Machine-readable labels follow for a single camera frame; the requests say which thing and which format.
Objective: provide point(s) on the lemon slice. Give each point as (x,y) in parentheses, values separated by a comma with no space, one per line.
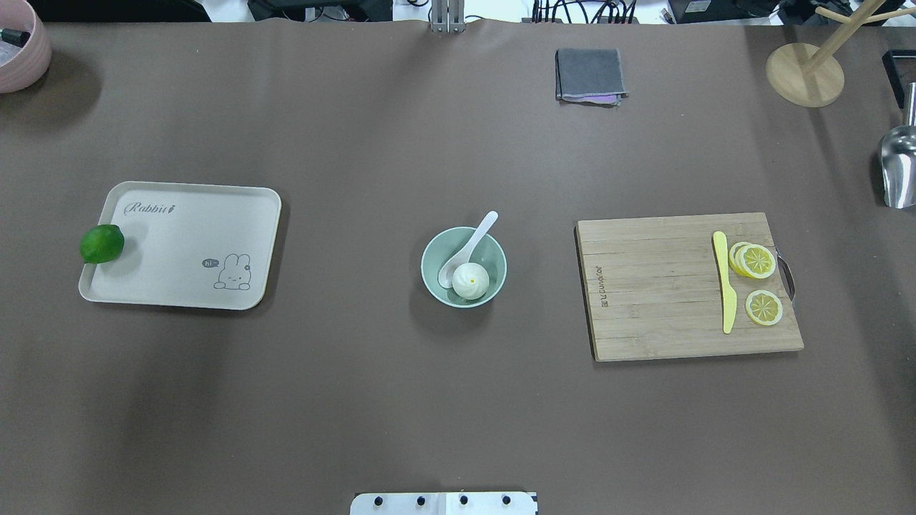
(763,307)
(734,260)
(756,261)

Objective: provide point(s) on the white ceramic spoon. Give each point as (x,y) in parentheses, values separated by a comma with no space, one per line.
(464,253)

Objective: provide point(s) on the cream rabbit tray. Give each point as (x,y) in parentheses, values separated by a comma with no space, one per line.
(197,246)

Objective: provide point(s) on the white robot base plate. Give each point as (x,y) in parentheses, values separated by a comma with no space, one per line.
(446,502)

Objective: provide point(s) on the grey folded cloth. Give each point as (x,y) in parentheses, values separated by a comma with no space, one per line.
(589,76)

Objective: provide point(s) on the green lime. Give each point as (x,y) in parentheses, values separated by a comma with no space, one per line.
(103,243)

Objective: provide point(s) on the yellow plastic knife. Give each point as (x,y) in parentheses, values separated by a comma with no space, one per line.
(728,293)

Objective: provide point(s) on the wooden mug tree stand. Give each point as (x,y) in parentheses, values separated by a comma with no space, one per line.
(809,75)

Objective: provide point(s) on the mint green bowl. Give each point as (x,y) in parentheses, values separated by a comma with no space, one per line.
(443,246)

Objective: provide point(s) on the pink bowl with ice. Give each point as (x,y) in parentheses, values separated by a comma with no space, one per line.
(22,67)

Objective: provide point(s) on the steel ice scoop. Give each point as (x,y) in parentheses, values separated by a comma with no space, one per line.
(897,158)

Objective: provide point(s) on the bamboo cutting board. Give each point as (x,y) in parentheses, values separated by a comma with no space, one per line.
(653,290)

